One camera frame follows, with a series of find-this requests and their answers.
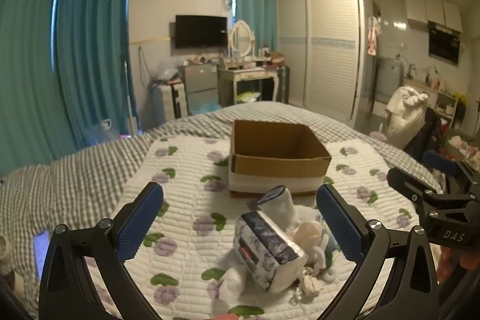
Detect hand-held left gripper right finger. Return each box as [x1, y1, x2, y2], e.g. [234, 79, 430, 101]
[316, 184, 440, 320]

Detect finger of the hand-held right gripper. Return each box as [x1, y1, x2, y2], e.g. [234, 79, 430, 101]
[423, 150, 480, 194]
[387, 166, 480, 206]

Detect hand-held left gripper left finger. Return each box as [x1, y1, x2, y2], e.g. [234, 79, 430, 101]
[38, 181, 166, 320]

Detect beige sock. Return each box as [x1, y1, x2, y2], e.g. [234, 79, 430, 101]
[293, 220, 324, 246]

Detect white sock bundle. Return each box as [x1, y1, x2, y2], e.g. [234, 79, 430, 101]
[305, 219, 344, 281]

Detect white sock blue cuff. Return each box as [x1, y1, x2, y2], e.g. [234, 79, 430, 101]
[260, 185, 299, 221]

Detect small white knotted sock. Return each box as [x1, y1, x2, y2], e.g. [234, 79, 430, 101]
[298, 268, 324, 297]

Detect floral tissue pack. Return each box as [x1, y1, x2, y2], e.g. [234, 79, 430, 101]
[233, 209, 309, 294]

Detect brown cardboard box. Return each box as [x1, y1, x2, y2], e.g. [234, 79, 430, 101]
[228, 119, 332, 199]

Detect person's right hand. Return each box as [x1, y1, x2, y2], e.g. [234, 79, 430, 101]
[437, 245, 480, 285]

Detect white clothes pile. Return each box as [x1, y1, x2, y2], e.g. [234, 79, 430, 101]
[385, 85, 429, 149]

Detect white floral quilt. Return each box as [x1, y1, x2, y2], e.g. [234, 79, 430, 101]
[122, 136, 443, 320]

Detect kitchen counter with bottles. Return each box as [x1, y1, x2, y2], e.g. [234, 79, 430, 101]
[402, 63, 469, 130]

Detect grey washing machine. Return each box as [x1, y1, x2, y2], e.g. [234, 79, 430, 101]
[376, 56, 406, 104]

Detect smartphone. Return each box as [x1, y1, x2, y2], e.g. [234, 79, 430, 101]
[33, 229, 52, 279]

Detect clear water jug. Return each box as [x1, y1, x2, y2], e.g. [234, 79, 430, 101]
[91, 118, 114, 141]

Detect white suitcase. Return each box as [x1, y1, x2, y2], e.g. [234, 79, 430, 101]
[155, 81, 189, 126]

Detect white pole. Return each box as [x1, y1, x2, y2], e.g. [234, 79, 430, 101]
[123, 58, 136, 134]

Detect blue plastic bag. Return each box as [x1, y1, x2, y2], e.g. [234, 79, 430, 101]
[187, 100, 223, 117]

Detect hanging pink clothes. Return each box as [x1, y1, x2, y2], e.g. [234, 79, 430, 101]
[367, 16, 382, 57]

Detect dark suitcase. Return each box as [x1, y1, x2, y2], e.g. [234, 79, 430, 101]
[275, 66, 291, 104]

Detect grey mini fridge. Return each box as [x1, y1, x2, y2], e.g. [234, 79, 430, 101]
[179, 64, 219, 117]

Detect white sliding wardrobe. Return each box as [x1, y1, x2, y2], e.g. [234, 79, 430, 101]
[276, 0, 367, 121]

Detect wastebasket with yellow contents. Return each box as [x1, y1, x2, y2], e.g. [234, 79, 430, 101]
[236, 91, 262, 104]

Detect clear plastic bag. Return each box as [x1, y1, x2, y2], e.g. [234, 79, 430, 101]
[154, 58, 181, 84]

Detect white dressing table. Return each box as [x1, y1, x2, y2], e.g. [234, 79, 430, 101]
[218, 66, 281, 107]

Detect wide teal curtain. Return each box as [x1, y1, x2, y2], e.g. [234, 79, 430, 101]
[0, 0, 77, 176]

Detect teal window curtain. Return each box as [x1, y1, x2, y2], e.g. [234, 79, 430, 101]
[55, 0, 133, 141]

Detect white oval mirror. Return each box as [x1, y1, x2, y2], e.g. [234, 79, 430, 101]
[228, 20, 256, 59]

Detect narrow teal curtain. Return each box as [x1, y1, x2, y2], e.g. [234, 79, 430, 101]
[231, 0, 279, 62]

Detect white kitchen wall cabinets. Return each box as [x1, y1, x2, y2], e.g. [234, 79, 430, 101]
[404, 0, 463, 33]

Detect black wall television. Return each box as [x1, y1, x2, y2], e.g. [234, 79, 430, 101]
[175, 15, 229, 49]

